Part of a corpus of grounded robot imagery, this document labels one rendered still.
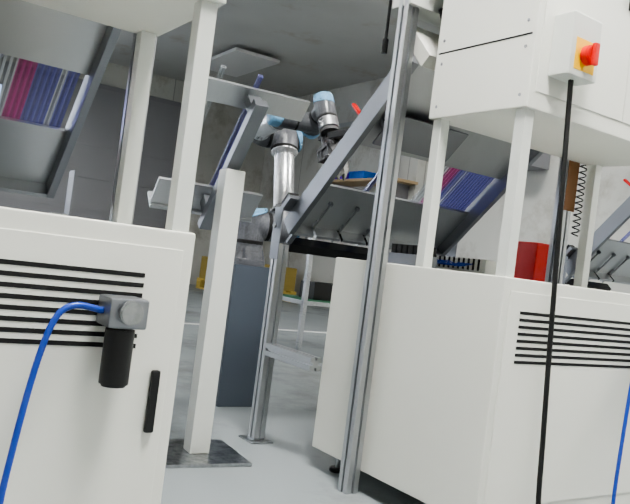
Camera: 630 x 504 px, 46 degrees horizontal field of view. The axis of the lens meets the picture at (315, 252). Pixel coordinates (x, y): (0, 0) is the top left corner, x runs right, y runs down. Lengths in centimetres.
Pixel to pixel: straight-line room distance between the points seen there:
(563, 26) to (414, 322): 77
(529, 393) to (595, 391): 25
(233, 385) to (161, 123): 859
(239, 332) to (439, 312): 122
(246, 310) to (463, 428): 133
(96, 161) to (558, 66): 950
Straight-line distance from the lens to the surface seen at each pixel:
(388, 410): 194
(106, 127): 1097
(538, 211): 732
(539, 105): 176
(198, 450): 220
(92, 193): 1086
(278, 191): 301
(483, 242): 775
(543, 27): 179
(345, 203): 242
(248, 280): 285
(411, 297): 189
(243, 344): 288
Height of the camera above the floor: 60
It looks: 1 degrees up
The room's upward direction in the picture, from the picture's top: 7 degrees clockwise
